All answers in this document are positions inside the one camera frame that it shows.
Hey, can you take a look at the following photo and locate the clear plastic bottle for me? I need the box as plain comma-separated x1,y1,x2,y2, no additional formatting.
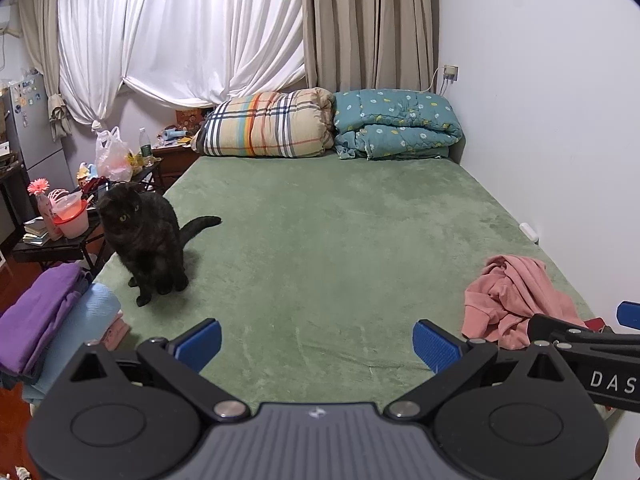
137,127,155,167

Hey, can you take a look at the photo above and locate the narrow beige curtain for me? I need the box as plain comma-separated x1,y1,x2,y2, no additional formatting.
17,0,73,142

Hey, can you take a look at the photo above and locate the plaid folded quilt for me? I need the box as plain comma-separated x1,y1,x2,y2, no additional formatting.
191,87,335,159

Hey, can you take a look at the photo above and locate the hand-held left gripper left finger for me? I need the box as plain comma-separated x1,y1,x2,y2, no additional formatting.
67,319,251,422

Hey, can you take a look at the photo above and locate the black cat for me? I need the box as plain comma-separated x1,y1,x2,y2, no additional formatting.
96,182,222,308

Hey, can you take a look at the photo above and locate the green bed blanket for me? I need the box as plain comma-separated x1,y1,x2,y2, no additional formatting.
92,152,598,413

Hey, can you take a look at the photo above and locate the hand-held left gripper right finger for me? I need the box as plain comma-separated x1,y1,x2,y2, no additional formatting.
382,319,576,421

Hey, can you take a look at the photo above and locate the pink plastic bucket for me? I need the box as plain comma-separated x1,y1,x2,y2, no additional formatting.
50,192,90,240

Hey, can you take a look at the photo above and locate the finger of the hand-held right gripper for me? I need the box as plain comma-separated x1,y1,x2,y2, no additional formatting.
527,313,640,357
616,301,640,332

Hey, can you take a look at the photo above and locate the wide beige curtain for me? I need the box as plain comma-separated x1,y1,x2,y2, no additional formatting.
300,0,441,95

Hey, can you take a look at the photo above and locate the teal floral folded quilt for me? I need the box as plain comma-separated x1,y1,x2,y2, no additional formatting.
332,89,463,161

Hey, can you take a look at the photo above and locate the white plastic bag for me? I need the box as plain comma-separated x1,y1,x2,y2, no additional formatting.
95,126,135,182

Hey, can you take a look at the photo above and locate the silver refrigerator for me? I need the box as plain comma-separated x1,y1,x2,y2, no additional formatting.
2,74,66,176

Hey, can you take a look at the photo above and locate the pink folded cloth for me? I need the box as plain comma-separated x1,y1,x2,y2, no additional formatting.
100,310,131,351

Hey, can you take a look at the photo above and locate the light blue folded cloth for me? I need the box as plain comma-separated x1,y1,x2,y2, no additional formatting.
22,282,123,403

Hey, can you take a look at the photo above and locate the pink long-sleeved shirt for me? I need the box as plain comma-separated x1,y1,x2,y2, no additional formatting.
461,255,588,351

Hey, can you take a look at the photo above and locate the purple folded cloth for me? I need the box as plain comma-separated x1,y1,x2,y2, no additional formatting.
0,262,93,378

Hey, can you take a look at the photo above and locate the stack of books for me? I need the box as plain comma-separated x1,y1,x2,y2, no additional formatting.
22,217,51,247

